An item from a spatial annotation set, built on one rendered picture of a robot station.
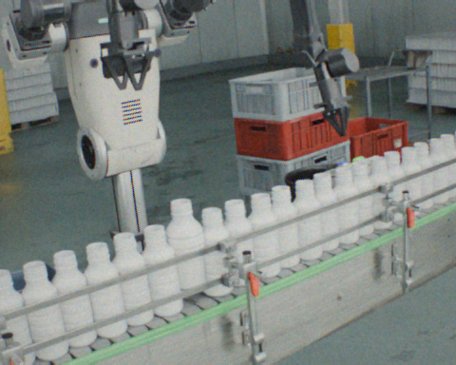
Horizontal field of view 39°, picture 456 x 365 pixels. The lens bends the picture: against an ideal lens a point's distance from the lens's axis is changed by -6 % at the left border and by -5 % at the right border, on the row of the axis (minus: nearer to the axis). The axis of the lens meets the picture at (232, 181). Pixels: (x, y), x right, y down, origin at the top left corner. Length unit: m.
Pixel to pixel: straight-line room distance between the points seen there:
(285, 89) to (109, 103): 2.00
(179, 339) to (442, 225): 0.80
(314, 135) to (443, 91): 4.87
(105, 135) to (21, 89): 8.96
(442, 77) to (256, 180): 5.03
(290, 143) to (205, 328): 2.53
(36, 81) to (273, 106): 7.47
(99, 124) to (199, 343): 0.73
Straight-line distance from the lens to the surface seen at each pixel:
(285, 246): 1.36
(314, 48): 1.74
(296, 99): 3.72
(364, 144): 4.33
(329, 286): 1.44
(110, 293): 1.14
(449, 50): 8.46
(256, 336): 1.25
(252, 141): 3.85
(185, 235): 1.19
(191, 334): 1.23
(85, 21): 1.80
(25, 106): 10.74
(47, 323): 1.11
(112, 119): 1.75
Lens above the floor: 1.54
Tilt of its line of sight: 15 degrees down
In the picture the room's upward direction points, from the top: 5 degrees counter-clockwise
